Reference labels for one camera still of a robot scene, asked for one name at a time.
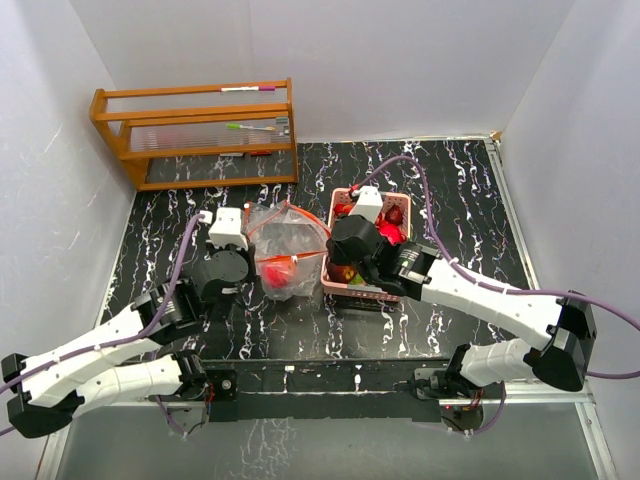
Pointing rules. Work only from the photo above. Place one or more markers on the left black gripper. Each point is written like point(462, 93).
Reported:
point(248, 252)

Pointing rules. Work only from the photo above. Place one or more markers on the clear orange zip bag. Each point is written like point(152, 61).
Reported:
point(286, 233)

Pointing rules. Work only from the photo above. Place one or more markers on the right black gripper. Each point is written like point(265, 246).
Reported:
point(335, 255)

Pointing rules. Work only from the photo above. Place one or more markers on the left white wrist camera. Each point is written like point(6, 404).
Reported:
point(228, 229)

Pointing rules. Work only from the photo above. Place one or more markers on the pink perforated plastic basket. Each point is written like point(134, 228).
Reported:
point(358, 288)

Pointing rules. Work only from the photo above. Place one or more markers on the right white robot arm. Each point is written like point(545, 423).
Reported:
point(553, 334)

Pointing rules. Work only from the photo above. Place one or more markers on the dark red plum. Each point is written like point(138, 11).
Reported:
point(341, 274)

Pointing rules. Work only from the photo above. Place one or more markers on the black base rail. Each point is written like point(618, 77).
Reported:
point(328, 389)

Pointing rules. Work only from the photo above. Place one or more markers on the red strawberry bunch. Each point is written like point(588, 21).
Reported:
point(392, 232)

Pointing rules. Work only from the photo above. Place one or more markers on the red green dragon fruit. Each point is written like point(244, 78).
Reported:
point(278, 275)

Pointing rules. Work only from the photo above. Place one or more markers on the pink white marker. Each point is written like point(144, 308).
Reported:
point(253, 88)

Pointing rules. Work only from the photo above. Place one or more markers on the wooden shelf rack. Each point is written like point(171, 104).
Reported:
point(142, 126)

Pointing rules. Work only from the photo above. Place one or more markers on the green yellow toothbrush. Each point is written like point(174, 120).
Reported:
point(236, 126)

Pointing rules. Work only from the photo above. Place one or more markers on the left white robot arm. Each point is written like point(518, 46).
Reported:
point(99, 368)

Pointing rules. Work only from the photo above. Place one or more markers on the dark purple fig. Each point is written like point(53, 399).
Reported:
point(395, 215)

